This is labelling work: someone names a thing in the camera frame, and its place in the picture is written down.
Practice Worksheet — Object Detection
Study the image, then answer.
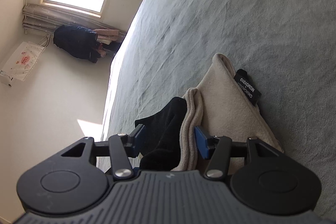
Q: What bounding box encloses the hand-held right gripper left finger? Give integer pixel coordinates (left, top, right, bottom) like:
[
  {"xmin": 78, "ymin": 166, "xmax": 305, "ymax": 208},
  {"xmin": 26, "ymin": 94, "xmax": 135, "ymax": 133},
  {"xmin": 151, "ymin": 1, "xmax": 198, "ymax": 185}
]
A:
[{"xmin": 60, "ymin": 124, "xmax": 146, "ymax": 179}]

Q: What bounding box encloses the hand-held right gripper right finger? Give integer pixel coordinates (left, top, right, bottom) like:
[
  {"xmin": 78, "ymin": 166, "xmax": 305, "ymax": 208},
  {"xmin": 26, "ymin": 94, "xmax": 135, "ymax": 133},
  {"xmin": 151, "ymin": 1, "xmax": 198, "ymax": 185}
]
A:
[{"xmin": 194, "ymin": 126, "xmax": 284, "ymax": 179}]

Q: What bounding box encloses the cream black-sleeved printed sweatshirt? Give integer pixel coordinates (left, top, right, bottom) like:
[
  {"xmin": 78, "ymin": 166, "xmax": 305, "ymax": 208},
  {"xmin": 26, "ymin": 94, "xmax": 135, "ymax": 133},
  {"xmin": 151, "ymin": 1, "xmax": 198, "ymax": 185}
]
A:
[{"xmin": 135, "ymin": 53, "xmax": 285, "ymax": 172}]

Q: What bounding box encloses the hanging dark jacket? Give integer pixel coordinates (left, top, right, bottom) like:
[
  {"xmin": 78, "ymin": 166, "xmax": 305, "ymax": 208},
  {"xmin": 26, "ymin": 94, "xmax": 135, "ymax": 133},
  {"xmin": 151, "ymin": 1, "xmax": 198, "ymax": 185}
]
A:
[{"xmin": 53, "ymin": 25, "xmax": 98, "ymax": 64}]

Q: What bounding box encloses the grey bed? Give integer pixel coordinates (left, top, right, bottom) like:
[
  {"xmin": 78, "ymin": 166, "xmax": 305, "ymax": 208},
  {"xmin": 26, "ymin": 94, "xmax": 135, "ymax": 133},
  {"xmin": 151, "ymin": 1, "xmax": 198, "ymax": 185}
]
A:
[{"xmin": 101, "ymin": 0, "xmax": 336, "ymax": 224}]

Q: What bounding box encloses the white patterned hanging bag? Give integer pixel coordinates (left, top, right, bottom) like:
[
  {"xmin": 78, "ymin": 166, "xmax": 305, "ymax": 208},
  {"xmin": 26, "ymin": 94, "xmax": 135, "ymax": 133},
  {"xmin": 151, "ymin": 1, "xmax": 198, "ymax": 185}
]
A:
[{"xmin": 0, "ymin": 42, "xmax": 47, "ymax": 87}]

